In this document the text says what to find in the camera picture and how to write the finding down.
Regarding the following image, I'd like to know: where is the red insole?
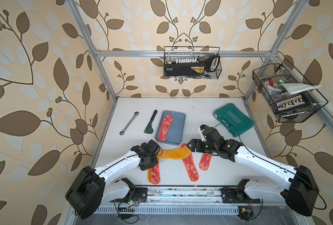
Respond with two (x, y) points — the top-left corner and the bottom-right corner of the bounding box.
(182, 153), (199, 182)
(158, 114), (173, 142)
(151, 164), (161, 185)
(199, 153), (212, 171)

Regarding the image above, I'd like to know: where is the black yellow tool box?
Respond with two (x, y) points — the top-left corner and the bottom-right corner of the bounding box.
(164, 62), (206, 77)

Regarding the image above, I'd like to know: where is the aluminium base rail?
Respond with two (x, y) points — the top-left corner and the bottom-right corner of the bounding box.
(92, 183), (288, 216)

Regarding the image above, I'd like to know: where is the black wire basket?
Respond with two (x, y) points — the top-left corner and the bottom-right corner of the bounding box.
(253, 59), (329, 123)
(163, 46), (222, 79)

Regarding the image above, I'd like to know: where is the white folded paper bag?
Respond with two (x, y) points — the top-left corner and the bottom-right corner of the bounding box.
(276, 83), (323, 95)

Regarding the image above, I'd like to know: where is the aluminium frame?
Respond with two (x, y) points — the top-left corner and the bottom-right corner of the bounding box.
(65, 0), (333, 225)

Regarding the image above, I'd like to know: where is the silver combination wrench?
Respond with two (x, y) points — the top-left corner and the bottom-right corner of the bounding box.
(119, 112), (139, 136)

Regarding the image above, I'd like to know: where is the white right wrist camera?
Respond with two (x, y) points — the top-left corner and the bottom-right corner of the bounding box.
(197, 125), (209, 142)

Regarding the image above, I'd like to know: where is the grey-blue storage tray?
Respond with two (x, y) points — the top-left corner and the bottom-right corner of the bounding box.
(155, 110), (186, 145)

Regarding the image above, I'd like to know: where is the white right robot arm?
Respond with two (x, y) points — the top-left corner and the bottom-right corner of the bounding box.
(187, 125), (320, 217)

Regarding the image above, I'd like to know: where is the socket bit set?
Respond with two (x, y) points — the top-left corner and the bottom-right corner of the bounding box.
(276, 95), (309, 111)

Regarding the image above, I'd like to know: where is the black wire basket back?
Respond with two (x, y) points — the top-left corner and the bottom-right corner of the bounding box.
(163, 46), (222, 79)

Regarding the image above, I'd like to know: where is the black wire basket right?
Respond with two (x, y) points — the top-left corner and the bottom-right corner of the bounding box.
(253, 59), (329, 123)

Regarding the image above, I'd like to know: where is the green plastic tool case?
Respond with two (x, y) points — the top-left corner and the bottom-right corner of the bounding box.
(213, 103), (254, 137)

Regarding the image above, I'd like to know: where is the yellow insole horizontal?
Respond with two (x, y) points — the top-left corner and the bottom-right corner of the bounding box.
(157, 147), (191, 160)

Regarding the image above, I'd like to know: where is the green pipe wrench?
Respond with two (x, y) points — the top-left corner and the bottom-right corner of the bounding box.
(144, 110), (158, 134)

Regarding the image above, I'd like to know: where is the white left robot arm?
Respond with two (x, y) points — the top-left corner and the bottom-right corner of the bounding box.
(65, 140), (161, 219)

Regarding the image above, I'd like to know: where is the yellow insole vertical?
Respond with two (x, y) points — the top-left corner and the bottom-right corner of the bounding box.
(147, 169), (152, 183)

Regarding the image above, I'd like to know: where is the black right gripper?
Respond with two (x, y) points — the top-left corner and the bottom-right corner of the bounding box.
(186, 138), (218, 154)

